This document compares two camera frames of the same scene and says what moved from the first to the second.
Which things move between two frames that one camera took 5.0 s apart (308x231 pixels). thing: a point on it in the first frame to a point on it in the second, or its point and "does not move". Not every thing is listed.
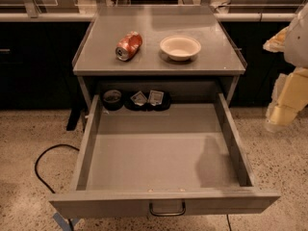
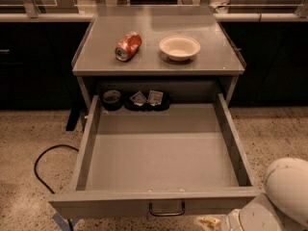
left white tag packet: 139,98 does not move
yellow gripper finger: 276,43 to 259,215
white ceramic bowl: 180,47 does not move
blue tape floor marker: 63,222 does not move
